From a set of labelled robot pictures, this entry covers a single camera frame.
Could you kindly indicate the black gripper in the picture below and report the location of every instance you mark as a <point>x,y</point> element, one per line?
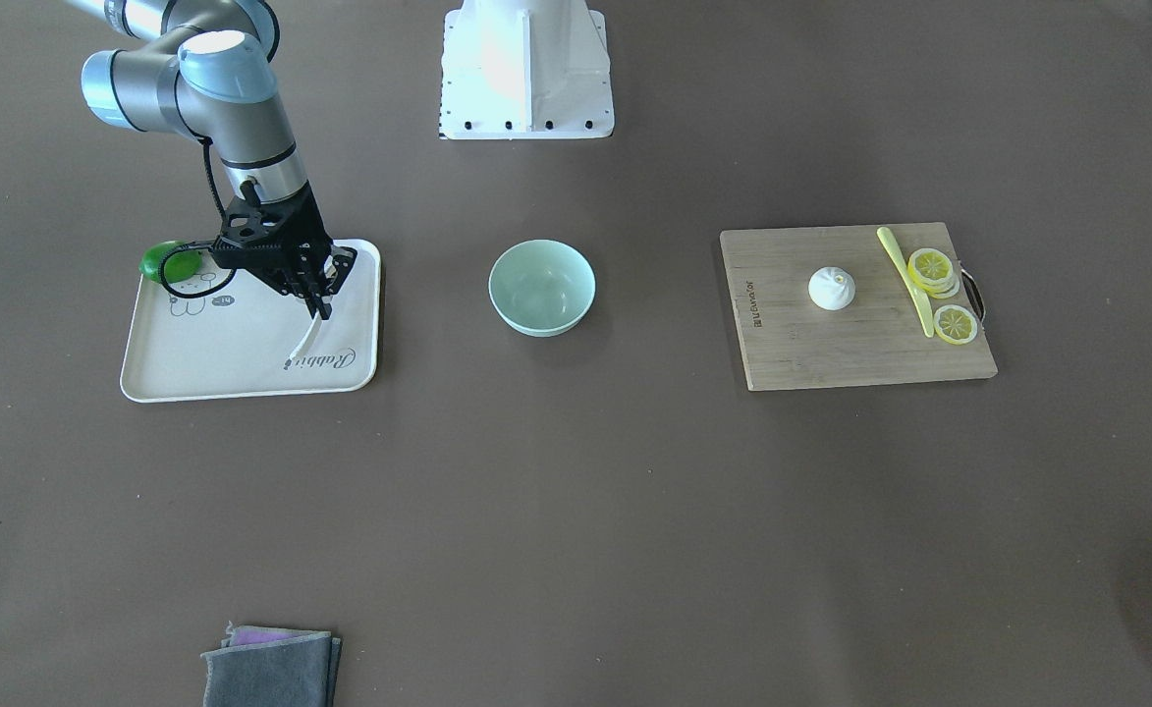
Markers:
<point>305,235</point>

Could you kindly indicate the white spoon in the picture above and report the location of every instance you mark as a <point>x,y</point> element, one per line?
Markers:
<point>303,346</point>

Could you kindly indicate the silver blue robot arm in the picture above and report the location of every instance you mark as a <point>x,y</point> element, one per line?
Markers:
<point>203,72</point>

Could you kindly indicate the mint green bowl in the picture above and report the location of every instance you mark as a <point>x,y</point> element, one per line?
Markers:
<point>541,288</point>

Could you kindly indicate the white steamed bun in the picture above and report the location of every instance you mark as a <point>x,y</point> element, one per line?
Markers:
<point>831,288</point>

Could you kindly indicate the cream rabbit tray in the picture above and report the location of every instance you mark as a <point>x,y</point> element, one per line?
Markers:
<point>236,343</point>

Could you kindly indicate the green round object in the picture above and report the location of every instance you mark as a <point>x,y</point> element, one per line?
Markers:
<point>177,268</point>

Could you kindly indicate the grey folded cloth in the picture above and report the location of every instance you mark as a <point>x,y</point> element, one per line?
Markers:
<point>272,666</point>

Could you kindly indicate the wooden cutting board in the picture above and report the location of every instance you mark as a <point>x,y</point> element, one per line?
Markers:
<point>789,343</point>

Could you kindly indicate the yellow plastic knife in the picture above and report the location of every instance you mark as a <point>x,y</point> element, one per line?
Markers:
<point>923,307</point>

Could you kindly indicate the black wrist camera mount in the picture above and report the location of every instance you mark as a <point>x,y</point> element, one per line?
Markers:
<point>295,217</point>

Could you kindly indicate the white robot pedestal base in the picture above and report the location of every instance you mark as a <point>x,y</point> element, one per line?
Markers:
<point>525,70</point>

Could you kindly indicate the lemon slice near handle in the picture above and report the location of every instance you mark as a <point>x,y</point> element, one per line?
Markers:
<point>956,325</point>

